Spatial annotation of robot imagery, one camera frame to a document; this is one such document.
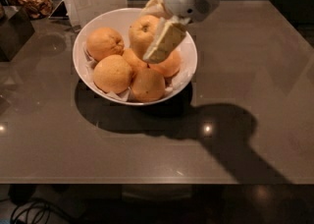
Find black cable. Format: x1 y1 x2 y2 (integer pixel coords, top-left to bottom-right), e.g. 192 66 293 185
9 197 77 224

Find orange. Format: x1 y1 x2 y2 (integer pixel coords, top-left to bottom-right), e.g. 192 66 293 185
129 15 159 58
122 48 148 77
85 28 125 61
93 55 132 93
131 68 166 102
149 50 181 78

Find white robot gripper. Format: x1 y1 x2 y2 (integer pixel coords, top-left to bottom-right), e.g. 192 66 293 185
140 0 220 64

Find dark box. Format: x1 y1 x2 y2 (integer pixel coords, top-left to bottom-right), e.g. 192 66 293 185
0 6 34 62

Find white paper liner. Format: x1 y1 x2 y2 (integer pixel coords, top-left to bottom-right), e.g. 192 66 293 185
82 18 195 103

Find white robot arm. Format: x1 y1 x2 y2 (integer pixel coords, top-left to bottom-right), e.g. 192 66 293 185
140 0 220 64

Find white ceramic bowl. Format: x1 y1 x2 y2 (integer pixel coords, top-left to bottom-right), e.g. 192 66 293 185
73 8 197 106

